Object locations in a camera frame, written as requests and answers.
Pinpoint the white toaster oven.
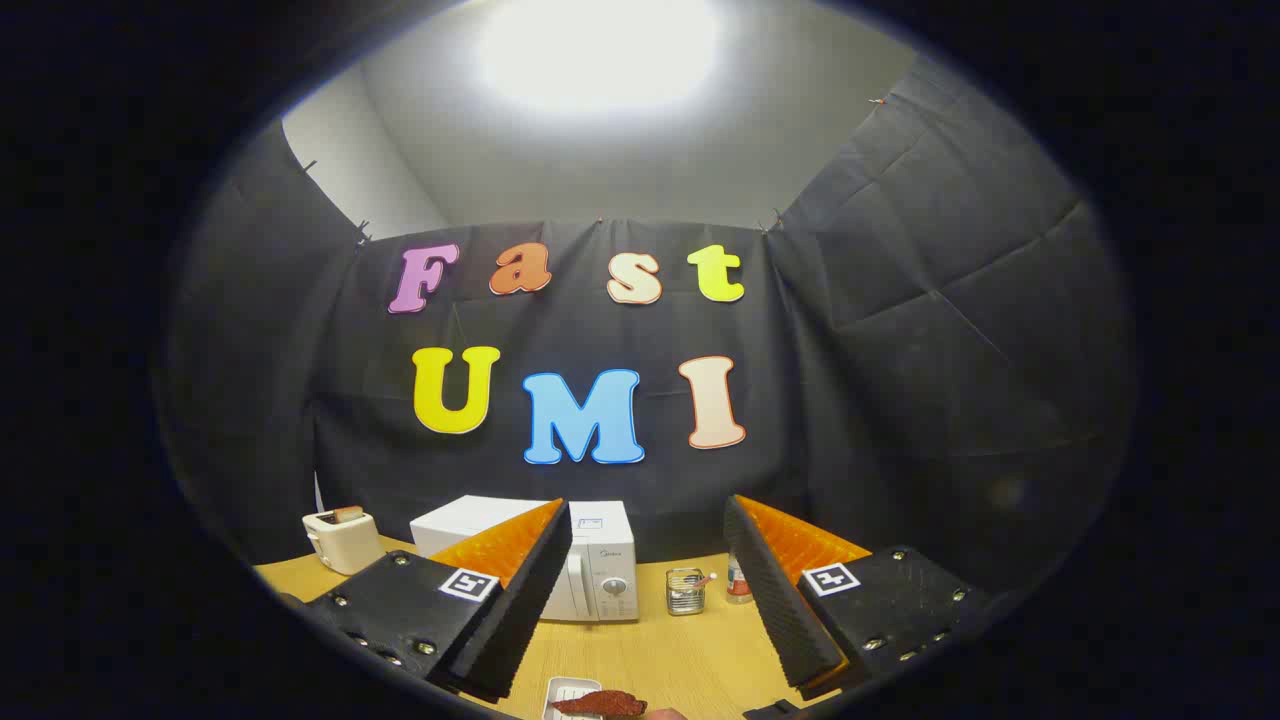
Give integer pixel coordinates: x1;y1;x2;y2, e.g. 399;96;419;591
410;495;639;623

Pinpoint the metal wire basket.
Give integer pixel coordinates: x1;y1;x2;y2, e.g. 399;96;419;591
666;568;707;616

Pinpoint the cream pop-up toaster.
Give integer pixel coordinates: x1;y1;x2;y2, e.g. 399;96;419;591
303;506;384;576

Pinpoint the red-brown meat slice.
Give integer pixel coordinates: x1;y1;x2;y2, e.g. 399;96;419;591
550;689;649;718

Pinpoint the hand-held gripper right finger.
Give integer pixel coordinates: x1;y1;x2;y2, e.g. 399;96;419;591
723;494;991;701

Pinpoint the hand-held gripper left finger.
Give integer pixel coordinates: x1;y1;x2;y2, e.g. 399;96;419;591
300;498;574;704

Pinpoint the small white rectangular plate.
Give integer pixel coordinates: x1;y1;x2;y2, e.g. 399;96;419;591
543;677;606;720

